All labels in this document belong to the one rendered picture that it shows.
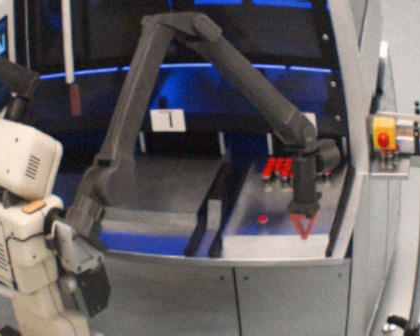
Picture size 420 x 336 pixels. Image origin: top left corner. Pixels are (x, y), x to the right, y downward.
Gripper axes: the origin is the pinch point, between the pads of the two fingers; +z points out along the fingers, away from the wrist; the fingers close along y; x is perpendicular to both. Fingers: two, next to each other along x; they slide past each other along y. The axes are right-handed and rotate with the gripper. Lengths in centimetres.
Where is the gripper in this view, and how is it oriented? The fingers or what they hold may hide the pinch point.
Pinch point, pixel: (304, 236)
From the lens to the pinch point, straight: 269.1
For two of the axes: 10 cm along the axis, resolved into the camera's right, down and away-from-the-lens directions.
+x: -9.5, -0.5, 3.1
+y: 3.1, -3.4, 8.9
